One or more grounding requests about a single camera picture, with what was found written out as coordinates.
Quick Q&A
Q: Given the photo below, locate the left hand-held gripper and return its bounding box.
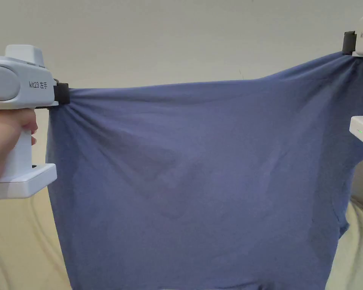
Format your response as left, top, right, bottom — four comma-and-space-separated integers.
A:
0, 45, 70, 201

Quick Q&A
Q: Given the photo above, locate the blue shirt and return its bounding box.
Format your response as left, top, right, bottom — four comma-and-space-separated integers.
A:
45, 51, 363, 290

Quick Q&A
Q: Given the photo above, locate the person's left hand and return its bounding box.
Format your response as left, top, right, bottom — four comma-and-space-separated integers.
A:
0, 108, 39, 185

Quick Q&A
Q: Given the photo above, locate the bed with beige sheet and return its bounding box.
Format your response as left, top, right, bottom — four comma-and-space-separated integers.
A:
0, 178, 363, 290

